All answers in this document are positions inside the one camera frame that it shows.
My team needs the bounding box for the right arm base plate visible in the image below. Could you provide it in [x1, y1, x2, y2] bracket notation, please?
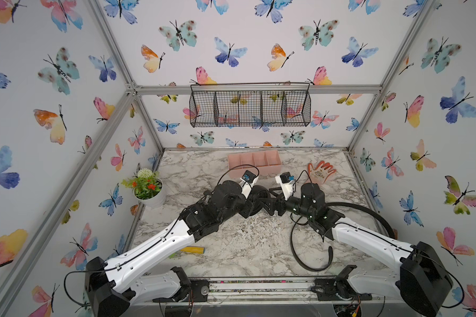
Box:
[310, 278, 372, 301]

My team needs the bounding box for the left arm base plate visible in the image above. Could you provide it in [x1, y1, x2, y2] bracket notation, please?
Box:
[152, 279, 210, 303]

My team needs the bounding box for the aluminium front rail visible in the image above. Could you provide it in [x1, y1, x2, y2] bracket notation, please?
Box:
[94, 276, 429, 306]

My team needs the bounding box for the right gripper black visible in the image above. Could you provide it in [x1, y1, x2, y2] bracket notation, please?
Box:
[258, 186, 316, 223]

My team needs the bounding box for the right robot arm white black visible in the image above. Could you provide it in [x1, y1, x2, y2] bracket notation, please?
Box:
[274, 173, 454, 316]

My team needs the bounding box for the black wire wall basket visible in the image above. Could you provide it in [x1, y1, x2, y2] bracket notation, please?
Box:
[185, 82, 312, 129]

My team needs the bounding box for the red and white work glove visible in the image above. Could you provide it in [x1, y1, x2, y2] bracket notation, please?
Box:
[307, 161, 337, 186]

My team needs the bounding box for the pink divided storage box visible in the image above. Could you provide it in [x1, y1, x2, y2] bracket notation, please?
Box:
[227, 150, 282, 178]

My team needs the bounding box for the white flower pot with plant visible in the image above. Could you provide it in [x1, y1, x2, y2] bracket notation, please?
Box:
[122, 168, 167, 209]

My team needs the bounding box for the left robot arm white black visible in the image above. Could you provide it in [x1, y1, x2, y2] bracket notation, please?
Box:
[85, 166, 259, 316]

